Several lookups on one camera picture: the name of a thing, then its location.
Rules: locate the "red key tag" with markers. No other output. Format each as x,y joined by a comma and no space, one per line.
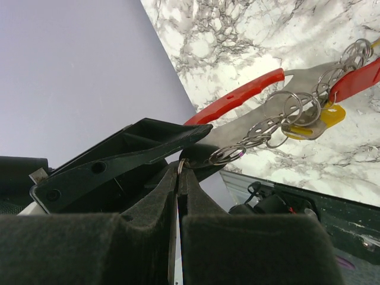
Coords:
355,81

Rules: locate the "yellow key tag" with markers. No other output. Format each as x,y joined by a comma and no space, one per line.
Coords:
375,43
334,114

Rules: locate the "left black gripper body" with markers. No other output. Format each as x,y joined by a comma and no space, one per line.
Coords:
16,185

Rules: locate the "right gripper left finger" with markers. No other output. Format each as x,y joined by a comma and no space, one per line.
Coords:
135,247

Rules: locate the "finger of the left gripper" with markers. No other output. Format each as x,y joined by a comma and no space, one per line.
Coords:
111,174
196,158

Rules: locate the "red handled key organizer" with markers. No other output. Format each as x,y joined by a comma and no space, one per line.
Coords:
303,88

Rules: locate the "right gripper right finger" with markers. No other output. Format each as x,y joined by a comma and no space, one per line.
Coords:
219,248

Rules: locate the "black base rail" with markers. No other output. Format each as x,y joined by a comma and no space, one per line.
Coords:
352,226

